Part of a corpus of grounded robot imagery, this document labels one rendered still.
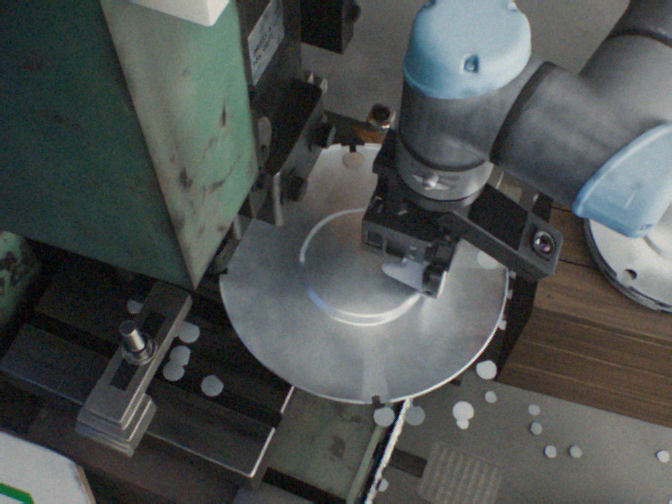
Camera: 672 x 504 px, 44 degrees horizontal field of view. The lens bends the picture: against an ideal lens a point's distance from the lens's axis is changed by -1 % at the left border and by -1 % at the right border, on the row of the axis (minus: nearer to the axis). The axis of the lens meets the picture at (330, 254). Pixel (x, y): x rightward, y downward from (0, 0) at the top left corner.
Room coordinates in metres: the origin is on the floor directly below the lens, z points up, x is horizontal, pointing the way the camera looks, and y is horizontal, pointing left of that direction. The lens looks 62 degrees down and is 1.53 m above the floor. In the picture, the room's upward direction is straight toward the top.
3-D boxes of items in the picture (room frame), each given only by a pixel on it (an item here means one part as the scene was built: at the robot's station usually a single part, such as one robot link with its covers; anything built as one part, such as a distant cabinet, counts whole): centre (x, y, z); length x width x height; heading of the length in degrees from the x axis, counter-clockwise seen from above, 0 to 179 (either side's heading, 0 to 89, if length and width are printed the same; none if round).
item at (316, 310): (0.39, -0.03, 0.79); 0.29 x 0.29 x 0.01
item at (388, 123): (0.57, -0.06, 0.75); 0.03 x 0.03 x 0.10; 67
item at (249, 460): (0.45, 0.13, 0.68); 0.45 x 0.30 x 0.06; 157
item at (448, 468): (0.40, 0.00, 0.14); 0.59 x 0.10 x 0.05; 67
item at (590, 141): (0.32, -0.18, 1.09); 0.11 x 0.11 x 0.08; 54
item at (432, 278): (0.34, -0.09, 0.88); 0.05 x 0.02 x 0.09; 157
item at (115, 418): (0.30, 0.19, 0.76); 0.17 x 0.06 x 0.10; 157
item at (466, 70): (0.36, -0.09, 1.10); 0.09 x 0.08 x 0.11; 54
